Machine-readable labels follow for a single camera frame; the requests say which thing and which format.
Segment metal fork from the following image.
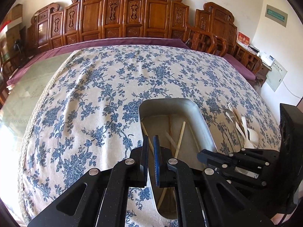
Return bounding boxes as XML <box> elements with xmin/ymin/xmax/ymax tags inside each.
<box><xmin>224</xmin><ymin>109</ymin><xmax>243</xmax><ymax>148</ymax></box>

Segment grey metal tray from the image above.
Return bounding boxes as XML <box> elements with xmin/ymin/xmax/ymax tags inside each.
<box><xmin>139</xmin><ymin>98</ymin><xmax>218</xmax><ymax>221</ymax></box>

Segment blue floral tablecloth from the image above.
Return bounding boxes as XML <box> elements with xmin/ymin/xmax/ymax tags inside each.
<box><xmin>19</xmin><ymin>45</ymin><xmax>281</xmax><ymax>223</ymax></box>

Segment wooden side table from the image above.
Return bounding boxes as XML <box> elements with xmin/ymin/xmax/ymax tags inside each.
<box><xmin>255</xmin><ymin>62</ymin><xmax>272</xmax><ymax>87</ymax></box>

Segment purple armchair cushion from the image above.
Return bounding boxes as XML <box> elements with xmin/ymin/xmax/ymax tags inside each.
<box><xmin>224</xmin><ymin>54</ymin><xmax>256</xmax><ymax>82</ymax></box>

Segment white router box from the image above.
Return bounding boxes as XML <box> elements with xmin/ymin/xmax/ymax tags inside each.
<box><xmin>259</xmin><ymin>52</ymin><xmax>275</xmax><ymax>67</ymax></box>

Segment red card on side table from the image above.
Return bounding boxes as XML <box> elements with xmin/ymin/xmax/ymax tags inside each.
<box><xmin>237</xmin><ymin>31</ymin><xmax>250</xmax><ymax>46</ymax></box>

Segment carved wooden armchair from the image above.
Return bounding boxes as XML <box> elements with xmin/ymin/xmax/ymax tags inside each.
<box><xmin>195</xmin><ymin>2</ymin><xmax>262</xmax><ymax>74</ymax></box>

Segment black desk lamp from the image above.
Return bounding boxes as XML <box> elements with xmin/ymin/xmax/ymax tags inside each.
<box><xmin>13</xmin><ymin>38</ymin><xmax>24</xmax><ymax>59</ymax></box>

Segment long carved wooden sofa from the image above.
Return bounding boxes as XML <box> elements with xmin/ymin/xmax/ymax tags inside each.
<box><xmin>27</xmin><ymin>0</ymin><xmax>190</xmax><ymax>55</ymax></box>

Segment stacked cardboard boxes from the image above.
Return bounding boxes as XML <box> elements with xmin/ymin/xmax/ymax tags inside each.
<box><xmin>1</xmin><ymin>4</ymin><xmax>23</xmax><ymax>61</ymax></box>

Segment white lower wall panel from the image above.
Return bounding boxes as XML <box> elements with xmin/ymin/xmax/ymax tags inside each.
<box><xmin>266</xmin><ymin>60</ymin><xmax>287</xmax><ymax>92</ymax></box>

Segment grey wall electrical panel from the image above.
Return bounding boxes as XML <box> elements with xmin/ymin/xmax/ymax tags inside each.
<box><xmin>265</xmin><ymin>5</ymin><xmax>288</xmax><ymax>27</ymax></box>

